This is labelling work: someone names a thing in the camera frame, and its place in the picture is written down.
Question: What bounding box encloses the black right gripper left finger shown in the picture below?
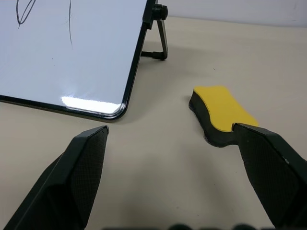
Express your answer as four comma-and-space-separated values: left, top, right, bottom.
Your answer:
2, 125, 110, 230

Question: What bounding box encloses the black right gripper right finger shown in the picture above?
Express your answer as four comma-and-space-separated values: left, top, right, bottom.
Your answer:
232, 122, 307, 230

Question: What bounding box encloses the yellow and black eraser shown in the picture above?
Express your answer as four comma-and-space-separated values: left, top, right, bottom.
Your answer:
188, 85, 260, 148

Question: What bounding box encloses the black-framed whiteboard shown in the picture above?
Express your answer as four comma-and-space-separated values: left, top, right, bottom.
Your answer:
0, 0, 156, 120

